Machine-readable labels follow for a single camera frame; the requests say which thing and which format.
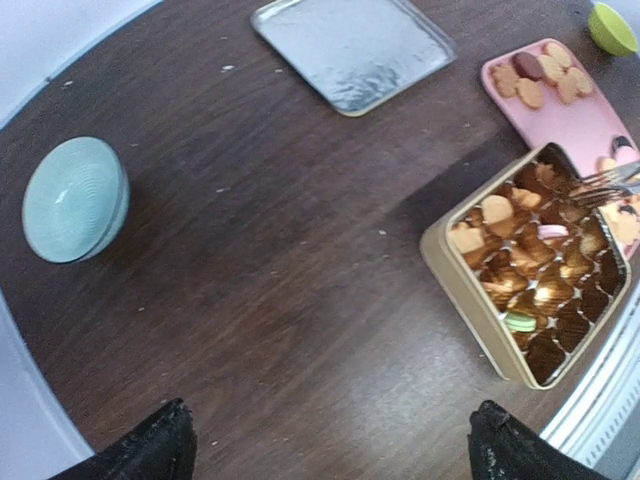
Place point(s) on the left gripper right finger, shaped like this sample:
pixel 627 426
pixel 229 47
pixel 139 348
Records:
pixel 502 447

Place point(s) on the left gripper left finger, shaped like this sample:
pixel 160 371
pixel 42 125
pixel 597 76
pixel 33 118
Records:
pixel 162 446

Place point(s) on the green round cookie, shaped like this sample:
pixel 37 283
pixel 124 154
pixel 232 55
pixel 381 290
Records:
pixel 520 323

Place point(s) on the pink round cookie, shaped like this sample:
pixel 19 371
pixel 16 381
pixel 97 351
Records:
pixel 547 232

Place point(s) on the plain round tan cookie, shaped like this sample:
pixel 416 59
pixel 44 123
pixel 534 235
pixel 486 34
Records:
pixel 496 208

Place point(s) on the metal tongs white handle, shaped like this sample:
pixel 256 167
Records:
pixel 607 187

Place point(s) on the gold cookie tin box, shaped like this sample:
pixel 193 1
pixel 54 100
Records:
pixel 571 285

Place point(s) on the light blue ceramic bowl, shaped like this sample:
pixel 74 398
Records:
pixel 76 201

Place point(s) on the pink plastic tray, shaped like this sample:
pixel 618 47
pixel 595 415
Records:
pixel 584 128

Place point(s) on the black sandwich cookie right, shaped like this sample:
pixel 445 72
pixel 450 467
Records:
pixel 620 142

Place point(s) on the brown chocolate round cookie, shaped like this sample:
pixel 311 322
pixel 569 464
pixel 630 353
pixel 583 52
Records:
pixel 527 66

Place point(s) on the silver tin lid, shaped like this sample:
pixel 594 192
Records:
pixel 355 54

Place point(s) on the green plastic bowl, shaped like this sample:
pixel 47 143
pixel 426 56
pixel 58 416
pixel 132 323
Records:
pixel 610 31

